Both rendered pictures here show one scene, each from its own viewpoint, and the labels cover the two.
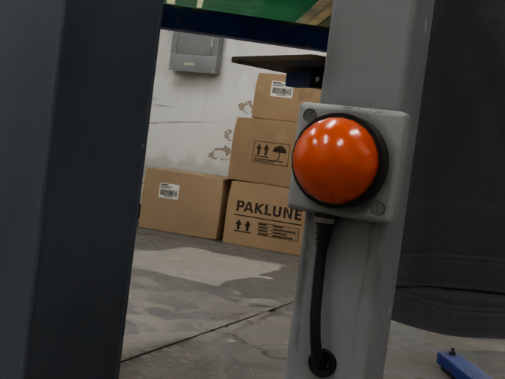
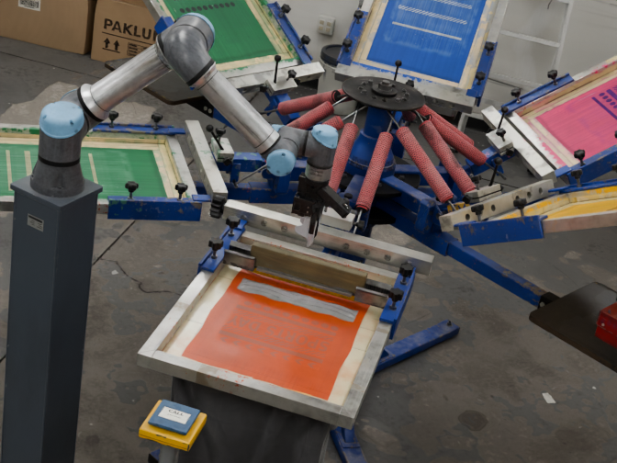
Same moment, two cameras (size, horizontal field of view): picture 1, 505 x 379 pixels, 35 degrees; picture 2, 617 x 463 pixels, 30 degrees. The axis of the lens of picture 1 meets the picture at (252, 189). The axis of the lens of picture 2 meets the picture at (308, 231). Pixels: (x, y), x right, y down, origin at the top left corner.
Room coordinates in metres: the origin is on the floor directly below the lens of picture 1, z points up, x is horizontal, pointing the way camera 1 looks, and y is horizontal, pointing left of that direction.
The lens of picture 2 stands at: (-1.86, 0.24, 2.71)
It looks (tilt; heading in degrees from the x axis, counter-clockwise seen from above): 28 degrees down; 346
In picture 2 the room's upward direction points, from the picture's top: 11 degrees clockwise
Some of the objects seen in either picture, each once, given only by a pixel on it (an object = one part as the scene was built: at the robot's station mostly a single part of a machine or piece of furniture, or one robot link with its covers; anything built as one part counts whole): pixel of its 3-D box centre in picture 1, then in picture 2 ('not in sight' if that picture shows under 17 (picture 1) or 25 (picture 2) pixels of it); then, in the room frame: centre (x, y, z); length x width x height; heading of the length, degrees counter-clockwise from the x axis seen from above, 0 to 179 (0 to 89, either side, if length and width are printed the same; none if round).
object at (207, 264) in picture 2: not in sight; (221, 253); (1.19, -0.23, 0.97); 0.30 x 0.05 x 0.07; 156
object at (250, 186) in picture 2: (362, 46); (196, 190); (1.76, -0.20, 0.90); 1.24 x 0.06 x 0.06; 96
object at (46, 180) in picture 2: not in sight; (58, 169); (1.12, 0.27, 1.25); 0.15 x 0.15 x 0.10
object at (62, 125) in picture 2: not in sight; (61, 130); (1.13, 0.27, 1.37); 0.13 x 0.12 x 0.14; 165
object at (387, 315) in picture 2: not in sight; (396, 302); (0.96, -0.74, 0.97); 0.30 x 0.05 x 0.07; 156
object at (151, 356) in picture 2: not in sight; (286, 317); (0.86, -0.39, 0.97); 0.79 x 0.58 x 0.04; 156
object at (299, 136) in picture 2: not in sight; (286, 141); (1.07, -0.35, 1.42); 0.11 x 0.11 x 0.08; 75
